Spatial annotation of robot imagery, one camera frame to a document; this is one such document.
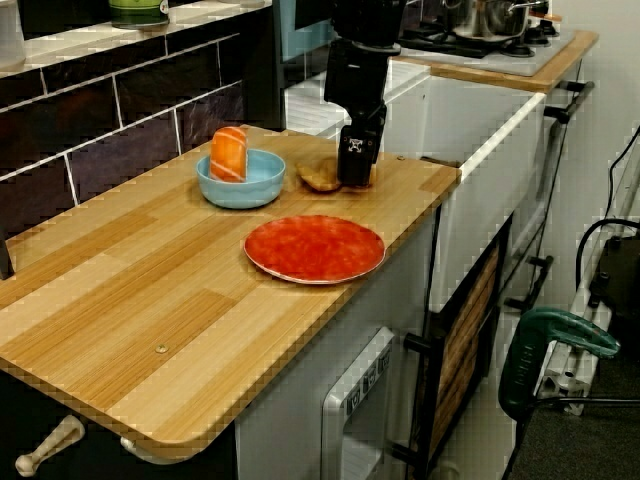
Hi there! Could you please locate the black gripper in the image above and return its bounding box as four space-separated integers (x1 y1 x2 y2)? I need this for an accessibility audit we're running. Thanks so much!
323 38 391 189

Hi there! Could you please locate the brown toy chicken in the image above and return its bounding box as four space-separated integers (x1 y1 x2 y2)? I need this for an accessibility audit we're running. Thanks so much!
294 156 376 193

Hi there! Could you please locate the light blue bowl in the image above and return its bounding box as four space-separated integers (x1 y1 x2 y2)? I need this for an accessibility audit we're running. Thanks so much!
195 148 287 210

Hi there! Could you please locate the salmon sushi toy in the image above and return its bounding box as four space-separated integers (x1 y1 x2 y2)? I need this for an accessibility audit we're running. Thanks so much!
208 126 249 183

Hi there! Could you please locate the red plate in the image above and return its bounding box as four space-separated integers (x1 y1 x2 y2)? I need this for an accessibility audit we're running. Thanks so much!
243 214 387 285

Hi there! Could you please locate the white toy sink unit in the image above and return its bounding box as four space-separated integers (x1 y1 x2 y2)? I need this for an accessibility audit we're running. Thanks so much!
284 57 549 314

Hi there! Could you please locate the dark shelf upright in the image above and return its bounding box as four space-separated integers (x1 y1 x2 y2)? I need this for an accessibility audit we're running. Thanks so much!
239 0 287 132
0 234 16 281

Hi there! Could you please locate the grey toy stove top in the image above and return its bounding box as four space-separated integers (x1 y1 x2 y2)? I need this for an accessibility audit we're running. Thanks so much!
399 19 584 77

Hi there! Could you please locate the shiny metal pot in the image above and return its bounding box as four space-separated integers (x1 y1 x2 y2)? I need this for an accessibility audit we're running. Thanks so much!
442 0 544 42

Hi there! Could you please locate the black framed oven door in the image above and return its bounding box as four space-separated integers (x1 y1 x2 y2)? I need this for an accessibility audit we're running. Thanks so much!
403 212 516 480

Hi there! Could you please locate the grey dispenser panel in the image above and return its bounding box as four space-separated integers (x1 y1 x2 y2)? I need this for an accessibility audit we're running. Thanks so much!
321 326 396 480

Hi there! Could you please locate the green can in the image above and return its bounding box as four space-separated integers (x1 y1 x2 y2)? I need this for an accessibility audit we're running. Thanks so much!
108 0 171 30

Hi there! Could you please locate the green power drill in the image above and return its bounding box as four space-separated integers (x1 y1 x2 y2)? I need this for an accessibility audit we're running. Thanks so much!
498 306 621 416

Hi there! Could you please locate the black power box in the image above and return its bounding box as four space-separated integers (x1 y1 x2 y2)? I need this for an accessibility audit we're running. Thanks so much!
588 234 640 306

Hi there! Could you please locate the white kitchen cabinet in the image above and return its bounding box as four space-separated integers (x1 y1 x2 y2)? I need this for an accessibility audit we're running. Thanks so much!
234 199 436 480

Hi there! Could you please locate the white plastic cup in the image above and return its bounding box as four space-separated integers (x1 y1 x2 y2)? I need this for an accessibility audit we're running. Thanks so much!
0 0 27 71

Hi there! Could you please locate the black bar handle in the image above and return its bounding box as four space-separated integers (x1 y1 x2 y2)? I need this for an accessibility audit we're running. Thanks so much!
543 79 596 125
504 255 555 311

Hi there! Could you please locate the thick black cable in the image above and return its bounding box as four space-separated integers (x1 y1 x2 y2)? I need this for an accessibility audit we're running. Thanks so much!
574 218 640 296

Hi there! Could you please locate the thin black cable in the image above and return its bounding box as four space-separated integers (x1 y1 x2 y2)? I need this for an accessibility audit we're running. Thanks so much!
606 125 640 221

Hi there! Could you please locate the aluminium extrusion rail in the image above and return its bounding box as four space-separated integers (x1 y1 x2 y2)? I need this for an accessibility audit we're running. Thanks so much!
537 164 640 416

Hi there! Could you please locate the white curved handle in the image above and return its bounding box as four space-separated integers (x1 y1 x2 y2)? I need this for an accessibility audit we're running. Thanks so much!
119 435 201 464

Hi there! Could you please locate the cream bar handle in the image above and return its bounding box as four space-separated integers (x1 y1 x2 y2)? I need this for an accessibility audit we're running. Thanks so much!
14 415 85 477

